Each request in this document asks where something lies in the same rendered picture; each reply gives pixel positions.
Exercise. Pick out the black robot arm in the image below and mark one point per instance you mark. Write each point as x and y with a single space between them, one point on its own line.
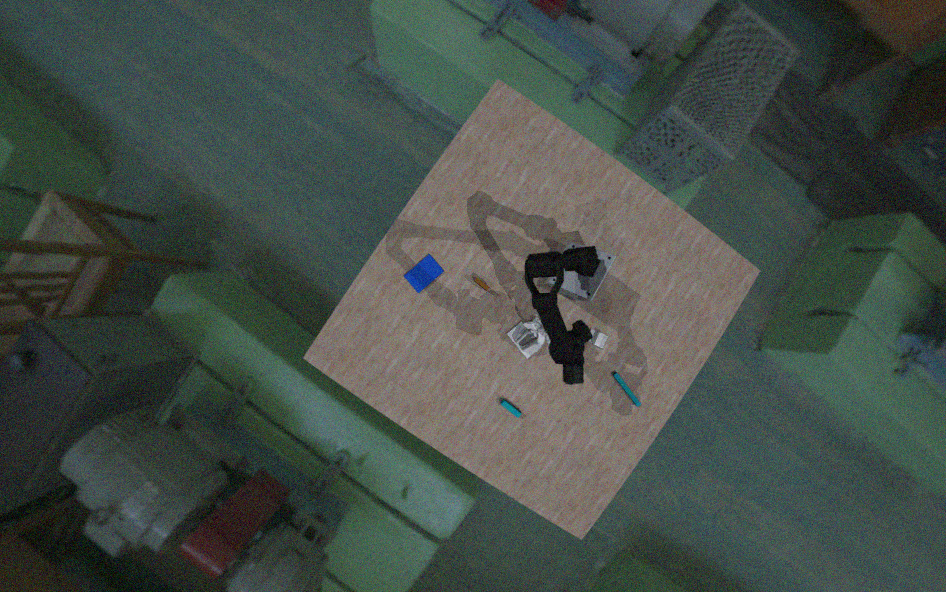
566 347

